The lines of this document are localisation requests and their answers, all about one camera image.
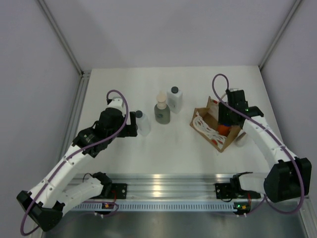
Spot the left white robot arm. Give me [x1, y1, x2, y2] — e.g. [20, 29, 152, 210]
[17, 107, 137, 232]

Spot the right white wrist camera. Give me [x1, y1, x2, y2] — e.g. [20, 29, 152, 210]
[225, 88, 239, 95]

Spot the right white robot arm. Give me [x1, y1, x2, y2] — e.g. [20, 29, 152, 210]
[218, 89, 312, 203]

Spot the orange bottle blue cap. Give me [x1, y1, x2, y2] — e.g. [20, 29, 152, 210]
[217, 124, 231, 137]

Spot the slotted cable duct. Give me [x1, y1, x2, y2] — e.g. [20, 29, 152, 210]
[72, 201, 250, 212]

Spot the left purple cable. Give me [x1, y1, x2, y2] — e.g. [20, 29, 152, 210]
[19, 89, 129, 236]

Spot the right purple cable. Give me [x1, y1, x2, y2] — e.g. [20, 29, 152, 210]
[212, 73, 307, 215]

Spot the left aluminium frame post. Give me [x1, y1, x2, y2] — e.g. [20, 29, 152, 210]
[35, 0, 83, 77]

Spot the green pump bottle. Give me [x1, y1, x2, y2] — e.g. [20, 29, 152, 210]
[154, 91, 170, 124]

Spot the white bottle black cap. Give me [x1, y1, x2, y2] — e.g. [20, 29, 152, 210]
[135, 110, 151, 136]
[166, 86, 183, 114]

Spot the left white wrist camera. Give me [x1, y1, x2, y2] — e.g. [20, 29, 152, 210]
[107, 97, 124, 111]

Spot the right aluminium frame post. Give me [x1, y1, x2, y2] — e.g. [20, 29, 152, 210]
[258, 0, 304, 71]

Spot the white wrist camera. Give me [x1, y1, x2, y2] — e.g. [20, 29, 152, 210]
[225, 88, 239, 95]
[107, 97, 124, 111]

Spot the patterned canvas bag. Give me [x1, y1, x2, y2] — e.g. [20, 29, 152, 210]
[190, 97, 246, 153]

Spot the aluminium frame post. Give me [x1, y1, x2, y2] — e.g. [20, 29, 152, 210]
[258, 0, 304, 71]
[35, 0, 83, 77]

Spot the purple cable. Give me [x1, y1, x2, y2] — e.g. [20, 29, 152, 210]
[212, 73, 307, 215]
[19, 89, 129, 236]

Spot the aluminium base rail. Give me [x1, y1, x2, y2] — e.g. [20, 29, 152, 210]
[41, 173, 310, 200]

